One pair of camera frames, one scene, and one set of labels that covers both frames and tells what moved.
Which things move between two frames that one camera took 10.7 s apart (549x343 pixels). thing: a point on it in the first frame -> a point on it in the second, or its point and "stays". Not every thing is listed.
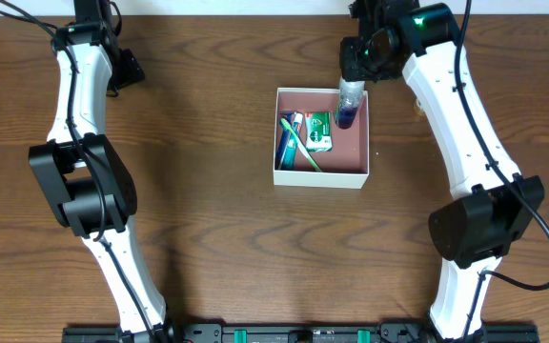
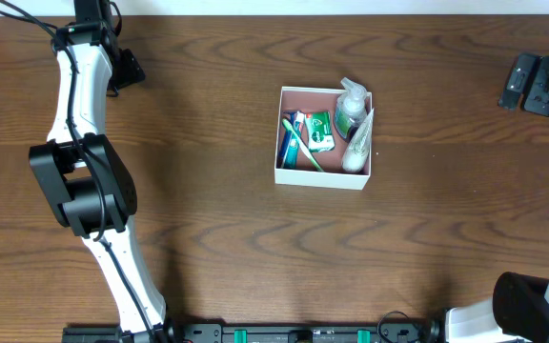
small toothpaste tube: [289, 159] stays
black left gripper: [128, 70] stays
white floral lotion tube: [417, 109] -> [355, 157]
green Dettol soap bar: [318, 131] stays
